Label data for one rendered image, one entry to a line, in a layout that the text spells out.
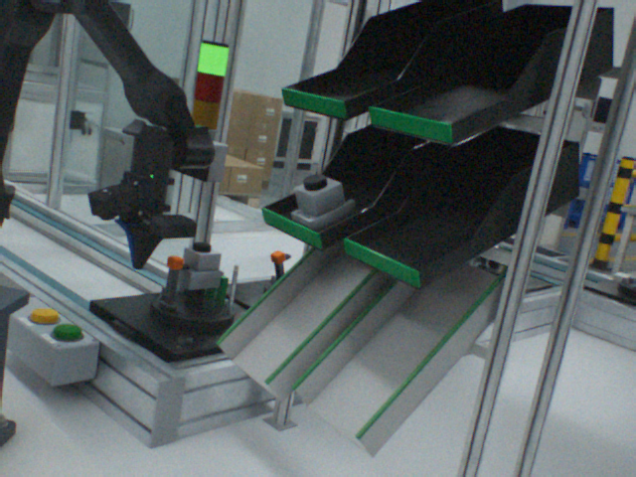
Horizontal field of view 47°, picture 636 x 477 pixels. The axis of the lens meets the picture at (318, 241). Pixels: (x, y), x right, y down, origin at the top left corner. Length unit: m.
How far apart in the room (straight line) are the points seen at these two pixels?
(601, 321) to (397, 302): 1.17
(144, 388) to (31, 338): 0.20
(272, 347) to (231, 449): 0.17
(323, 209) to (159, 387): 0.33
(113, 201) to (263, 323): 0.27
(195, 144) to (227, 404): 0.39
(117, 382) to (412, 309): 0.44
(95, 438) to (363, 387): 0.39
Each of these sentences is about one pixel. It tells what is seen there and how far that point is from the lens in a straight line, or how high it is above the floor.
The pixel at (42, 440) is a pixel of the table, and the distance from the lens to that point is 1.09.
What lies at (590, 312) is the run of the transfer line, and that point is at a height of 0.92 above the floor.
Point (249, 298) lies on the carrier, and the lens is 1.39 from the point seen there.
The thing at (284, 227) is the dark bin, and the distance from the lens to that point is 0.96.
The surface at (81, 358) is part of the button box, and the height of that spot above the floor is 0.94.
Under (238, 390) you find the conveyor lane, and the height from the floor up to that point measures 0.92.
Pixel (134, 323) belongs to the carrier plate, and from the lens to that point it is 1.20.
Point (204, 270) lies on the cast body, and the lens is 1.21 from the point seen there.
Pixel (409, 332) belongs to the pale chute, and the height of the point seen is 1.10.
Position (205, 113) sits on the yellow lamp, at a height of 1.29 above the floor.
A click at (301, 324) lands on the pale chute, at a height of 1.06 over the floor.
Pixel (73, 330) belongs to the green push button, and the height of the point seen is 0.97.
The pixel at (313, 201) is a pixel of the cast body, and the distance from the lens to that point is 0.91.
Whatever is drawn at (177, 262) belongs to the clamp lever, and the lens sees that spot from 1.18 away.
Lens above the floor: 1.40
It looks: 13 degrees down
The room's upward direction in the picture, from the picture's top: 11 degrees clockwise
